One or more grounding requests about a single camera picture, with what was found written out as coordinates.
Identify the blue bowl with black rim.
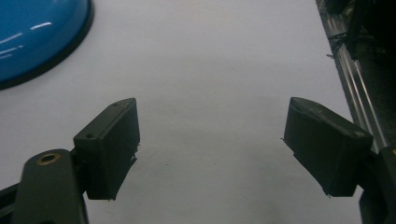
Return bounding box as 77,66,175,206
0,0,95,91

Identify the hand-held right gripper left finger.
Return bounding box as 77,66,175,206
73,97,141,201

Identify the aluminium table edge rail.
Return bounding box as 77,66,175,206
315,0,390,153

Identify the black cable tie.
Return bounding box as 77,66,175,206
326,32,348,60

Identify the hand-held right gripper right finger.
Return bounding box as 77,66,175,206
282,96,375,198

